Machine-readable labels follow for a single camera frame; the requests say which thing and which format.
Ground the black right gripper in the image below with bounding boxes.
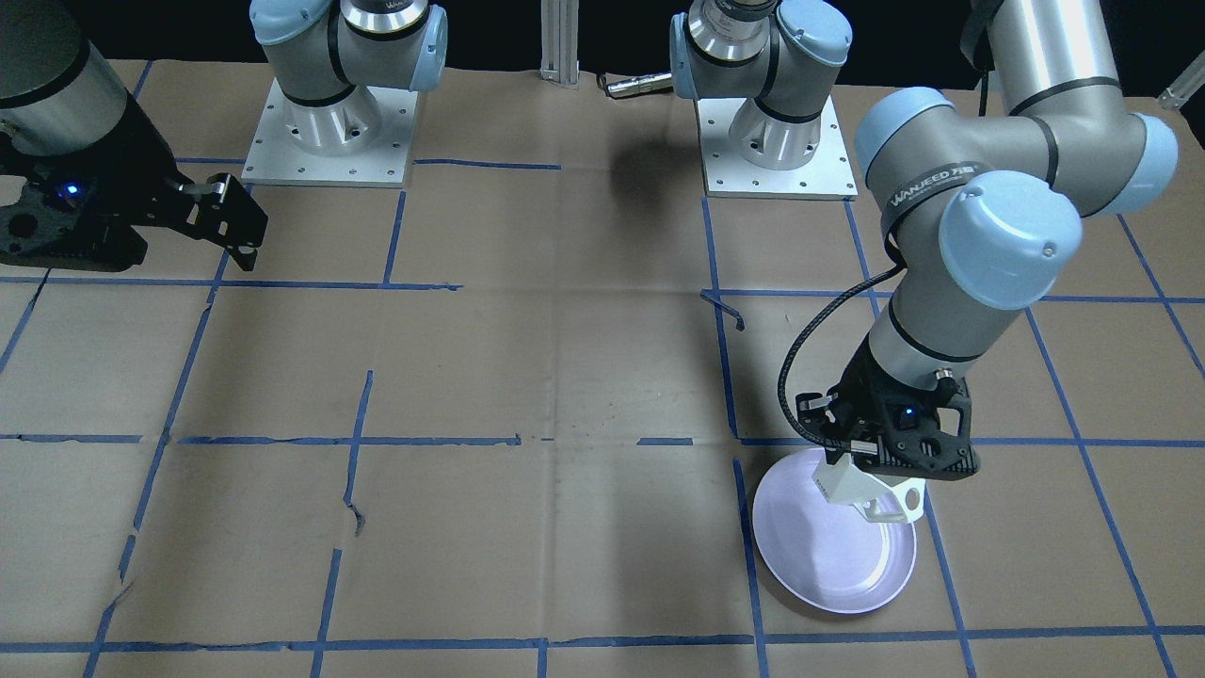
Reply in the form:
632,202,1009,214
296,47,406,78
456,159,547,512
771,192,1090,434
1,96,268,273

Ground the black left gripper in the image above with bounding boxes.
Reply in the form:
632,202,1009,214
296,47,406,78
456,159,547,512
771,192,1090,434
797,343,980,481

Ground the white geometric cup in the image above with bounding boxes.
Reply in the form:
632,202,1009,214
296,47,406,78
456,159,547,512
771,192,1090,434
812,455,925,524

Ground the lilac plate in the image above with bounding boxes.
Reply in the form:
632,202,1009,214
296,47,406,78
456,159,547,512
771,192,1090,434
750,449,918,614

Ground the brown paper table cover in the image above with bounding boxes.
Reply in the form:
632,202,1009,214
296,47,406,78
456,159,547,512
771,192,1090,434
1,72,1203,677

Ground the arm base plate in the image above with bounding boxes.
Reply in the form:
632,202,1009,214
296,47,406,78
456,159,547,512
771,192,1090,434
241,82,419,188
696,98,858,201

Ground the aluminium frame post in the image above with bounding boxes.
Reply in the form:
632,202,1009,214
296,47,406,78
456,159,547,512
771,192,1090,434
537,0,580,89

